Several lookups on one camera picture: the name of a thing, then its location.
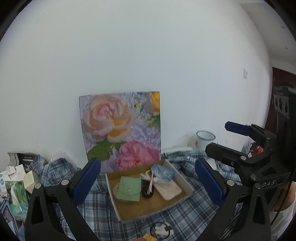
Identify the tan round vented pad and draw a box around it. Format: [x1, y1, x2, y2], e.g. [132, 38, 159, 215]
[112, 183, 140, 202]

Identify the beige phone case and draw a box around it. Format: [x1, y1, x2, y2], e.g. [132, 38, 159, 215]
[154, 180, 182, 201]

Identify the green snap pouch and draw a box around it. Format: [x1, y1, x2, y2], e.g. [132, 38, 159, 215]
[116, 177, 142, 202]

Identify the blue tissue packet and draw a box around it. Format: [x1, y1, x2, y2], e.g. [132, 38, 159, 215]
[151, 164, 174, 181]

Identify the white charging cable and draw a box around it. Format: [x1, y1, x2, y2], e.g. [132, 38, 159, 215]
[139, 172, 172, 188]

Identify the gold blue cigarette pack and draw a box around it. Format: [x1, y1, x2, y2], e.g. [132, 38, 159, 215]
[143, 233, 158, 241]

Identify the black hair ties pink card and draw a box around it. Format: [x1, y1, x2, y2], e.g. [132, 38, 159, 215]
[140, 170, 154, 199]

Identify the person left hand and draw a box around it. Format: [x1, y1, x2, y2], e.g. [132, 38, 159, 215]
[133, 237, 146, 241]

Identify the cartoon print bag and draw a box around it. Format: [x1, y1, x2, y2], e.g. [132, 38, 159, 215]
[1, 200, 15, 231]

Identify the white enamel mug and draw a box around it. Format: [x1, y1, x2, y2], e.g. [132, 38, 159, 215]
[194, 130, 216, 151]

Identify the pile of small boxes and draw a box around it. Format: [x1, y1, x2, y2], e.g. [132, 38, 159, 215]
[1, 152, 39, 221]

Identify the blue plaid shirt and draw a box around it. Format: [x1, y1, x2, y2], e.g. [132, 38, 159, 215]
[18, 150, 246, 241]

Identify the dark wooden door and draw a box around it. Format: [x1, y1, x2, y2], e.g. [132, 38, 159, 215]
[264, 67, 295, 133]

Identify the white wall switch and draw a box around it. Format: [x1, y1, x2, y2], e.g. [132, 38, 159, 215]
[243, 69, 248, 79]

